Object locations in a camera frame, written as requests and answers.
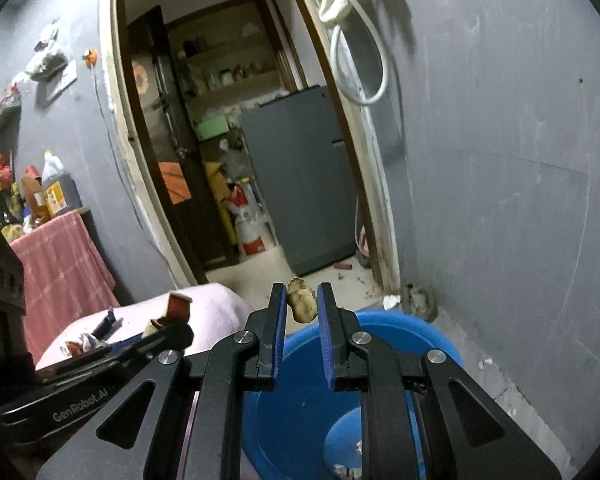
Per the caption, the wall switch panel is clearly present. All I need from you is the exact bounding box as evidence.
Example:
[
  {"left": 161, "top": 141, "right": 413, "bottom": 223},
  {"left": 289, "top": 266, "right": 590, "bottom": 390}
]
[{"left": 35, "top": 60, "right": 78, "bottom": 106}]

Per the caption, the filled plastic bag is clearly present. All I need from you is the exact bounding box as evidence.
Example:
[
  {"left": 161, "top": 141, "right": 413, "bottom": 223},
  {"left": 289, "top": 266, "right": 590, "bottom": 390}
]
[{"left": 25, "top": 17, "right": 68, "bottom": 81}]

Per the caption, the green box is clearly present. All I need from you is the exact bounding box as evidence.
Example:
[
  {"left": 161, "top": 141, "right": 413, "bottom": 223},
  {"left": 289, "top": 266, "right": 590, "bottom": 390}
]
[{"left": 196, "top": 116, "right": 231, "bottom": 141}]

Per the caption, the orange wrapper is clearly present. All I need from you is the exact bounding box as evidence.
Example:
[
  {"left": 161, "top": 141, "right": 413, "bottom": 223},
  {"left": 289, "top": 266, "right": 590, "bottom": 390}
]
[{"left": 162, "top": 292, "right": 193, "bottom": 325}]

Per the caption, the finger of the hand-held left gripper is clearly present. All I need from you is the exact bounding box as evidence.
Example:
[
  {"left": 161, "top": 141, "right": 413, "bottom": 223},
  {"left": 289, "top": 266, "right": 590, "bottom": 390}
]
[{"left": 34, "top": 322, "right": 196, "bottom": 387}]

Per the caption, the blue plastic bucket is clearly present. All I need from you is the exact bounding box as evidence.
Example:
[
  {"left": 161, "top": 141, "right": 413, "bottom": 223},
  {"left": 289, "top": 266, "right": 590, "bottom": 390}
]
[{"left": 240, "top": 309, "right": 467, "bottom": 480}]

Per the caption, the white hose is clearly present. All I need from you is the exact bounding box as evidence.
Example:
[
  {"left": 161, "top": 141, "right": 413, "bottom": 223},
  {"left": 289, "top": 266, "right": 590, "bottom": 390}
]
[{"left": 317, "top": 0, "right": 390, "bottom": 107}]

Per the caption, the yellow bag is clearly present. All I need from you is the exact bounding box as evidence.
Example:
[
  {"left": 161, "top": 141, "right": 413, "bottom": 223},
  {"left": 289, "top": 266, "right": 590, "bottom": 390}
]
[{"left": 204, "top": 160, "right": 233, "bottom": 233}]

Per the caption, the white and red sack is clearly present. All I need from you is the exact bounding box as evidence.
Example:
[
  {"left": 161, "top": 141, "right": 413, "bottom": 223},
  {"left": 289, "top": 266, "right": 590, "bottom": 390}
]
[{"left": 226, "top": 180, "right": 277, "bottom": 257}]

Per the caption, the orange bag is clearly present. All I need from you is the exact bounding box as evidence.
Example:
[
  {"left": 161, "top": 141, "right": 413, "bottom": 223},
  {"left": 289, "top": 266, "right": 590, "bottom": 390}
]
[{"left": 157, "top": 161, "right": 192, "bottom": 206}]

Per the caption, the storage shelf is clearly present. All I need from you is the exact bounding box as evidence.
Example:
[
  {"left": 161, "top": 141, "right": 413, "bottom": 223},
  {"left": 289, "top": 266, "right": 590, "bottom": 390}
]
[{"left": 167, "top": 0, "right": 301, "bottom": 111}]

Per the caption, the dark blue wrapper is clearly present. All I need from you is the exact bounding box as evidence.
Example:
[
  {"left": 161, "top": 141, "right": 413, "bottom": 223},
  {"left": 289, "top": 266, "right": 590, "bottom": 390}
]
[{"left": 91, "top": 309, "right": 123, "bottom": 340}]

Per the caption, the pink cloth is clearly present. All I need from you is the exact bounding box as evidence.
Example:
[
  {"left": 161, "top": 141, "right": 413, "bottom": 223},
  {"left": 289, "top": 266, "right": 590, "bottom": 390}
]
[{"left": 34, "top": 282, "right": 253, "bottom": 373}]

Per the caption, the grey refrigerator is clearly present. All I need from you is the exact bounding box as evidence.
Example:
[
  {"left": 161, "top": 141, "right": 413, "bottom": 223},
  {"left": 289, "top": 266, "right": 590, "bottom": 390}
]
[{"left": 239, "top": 85, "right": 368, "bottom": 277}]

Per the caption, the wooden door frame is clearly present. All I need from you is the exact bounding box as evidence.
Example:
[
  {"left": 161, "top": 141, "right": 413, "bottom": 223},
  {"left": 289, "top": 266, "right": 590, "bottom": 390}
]
[{"left": 97, "top": 0, "right": 406, "bottom": 296}]

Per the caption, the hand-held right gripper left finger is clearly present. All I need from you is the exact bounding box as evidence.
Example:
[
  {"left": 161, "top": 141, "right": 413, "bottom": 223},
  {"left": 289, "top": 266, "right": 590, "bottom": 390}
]
[{"left": 36, "top": 282, "right": 288, "bottom": 480}]

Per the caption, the sunflower sticker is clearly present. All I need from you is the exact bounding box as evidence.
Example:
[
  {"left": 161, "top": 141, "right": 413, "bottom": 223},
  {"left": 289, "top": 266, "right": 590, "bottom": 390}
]
[{"left": 131, "top": 62, "right": 151, "bottom": 95}]

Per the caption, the dark sauce bottle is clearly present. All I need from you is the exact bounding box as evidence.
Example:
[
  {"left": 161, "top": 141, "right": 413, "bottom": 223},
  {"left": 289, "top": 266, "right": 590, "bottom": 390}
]
[{"left": 0, "top": 182, "right": 21, "bottom": 233}]

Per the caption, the grey wall rack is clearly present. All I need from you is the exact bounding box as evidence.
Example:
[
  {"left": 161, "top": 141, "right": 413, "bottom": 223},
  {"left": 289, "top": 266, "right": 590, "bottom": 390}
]
[{"left": 0, "top": 95, "right": 23, "bottom": 148}]

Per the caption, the brown paper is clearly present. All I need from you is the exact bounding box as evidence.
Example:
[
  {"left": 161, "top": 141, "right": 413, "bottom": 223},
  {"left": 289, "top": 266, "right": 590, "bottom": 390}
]
[{"left": 286, "top": 277, "right": 317, "bottom": 323}]

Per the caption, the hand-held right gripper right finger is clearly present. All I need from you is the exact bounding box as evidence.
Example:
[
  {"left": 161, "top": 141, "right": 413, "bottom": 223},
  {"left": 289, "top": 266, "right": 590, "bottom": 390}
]
[{"left": 317, "top": 282, "right": 565, "bottom": 480}]

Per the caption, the red checked cloth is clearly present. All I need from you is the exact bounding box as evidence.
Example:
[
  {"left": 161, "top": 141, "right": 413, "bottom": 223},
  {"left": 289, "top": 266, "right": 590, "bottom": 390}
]
[{"left": 9, "top": 210, "right": 120, "bottom": 361}]

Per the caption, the dark wooden door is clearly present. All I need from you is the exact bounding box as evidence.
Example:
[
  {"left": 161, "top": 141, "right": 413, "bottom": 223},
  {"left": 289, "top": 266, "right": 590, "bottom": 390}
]
[{"left": 125, "top": 5, "right": 241, "bottom": 271}]

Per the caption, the cooking oil jug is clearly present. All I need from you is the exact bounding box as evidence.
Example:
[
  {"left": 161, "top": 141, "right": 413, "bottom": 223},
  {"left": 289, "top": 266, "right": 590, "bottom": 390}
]
[{"left": 40, "top": 151, "right": 83, "bottom": 218}]

